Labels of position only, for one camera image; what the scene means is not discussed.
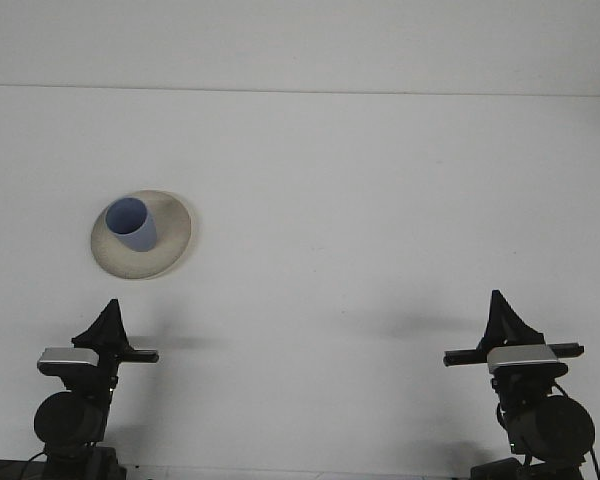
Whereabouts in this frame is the pale blue cup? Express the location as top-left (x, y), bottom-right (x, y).
top-left (104, 196), bottom-right (158, 254)

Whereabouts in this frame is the pale round plate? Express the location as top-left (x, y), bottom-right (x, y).
top-left (89, 189), bottom-right (194, 282)

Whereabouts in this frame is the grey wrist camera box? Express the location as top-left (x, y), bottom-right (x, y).
top-left (36, 347), bottom-right (101, 374)
top-left (485, 345), bottom-right (558, 374)

